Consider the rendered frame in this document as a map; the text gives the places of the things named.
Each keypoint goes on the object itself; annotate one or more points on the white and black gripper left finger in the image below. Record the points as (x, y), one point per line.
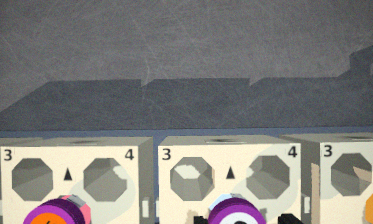
(199, 220)

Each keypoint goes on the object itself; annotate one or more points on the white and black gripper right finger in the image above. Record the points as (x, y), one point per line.
(288, 218)

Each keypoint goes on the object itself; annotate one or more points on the pink tube cap with orange dot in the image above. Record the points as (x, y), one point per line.
(67, 209)

